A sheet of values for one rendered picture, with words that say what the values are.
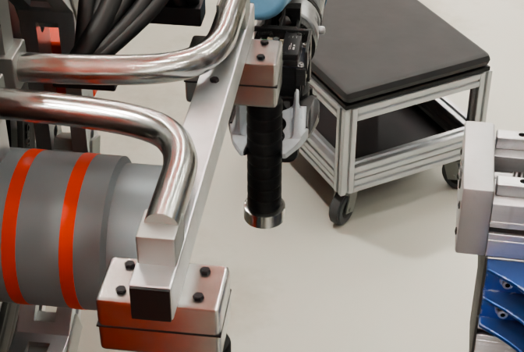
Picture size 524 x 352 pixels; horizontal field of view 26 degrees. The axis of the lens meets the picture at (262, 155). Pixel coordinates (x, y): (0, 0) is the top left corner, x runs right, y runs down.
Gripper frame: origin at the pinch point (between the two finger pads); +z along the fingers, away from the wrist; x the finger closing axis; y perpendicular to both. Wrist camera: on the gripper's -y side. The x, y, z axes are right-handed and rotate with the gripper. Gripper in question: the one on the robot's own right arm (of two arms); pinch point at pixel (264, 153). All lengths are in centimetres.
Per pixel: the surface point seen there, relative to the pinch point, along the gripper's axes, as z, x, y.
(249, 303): -68, -12, -83
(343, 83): -95, 3, -49
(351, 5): -128, 3, -49
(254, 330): -60, -10, -83
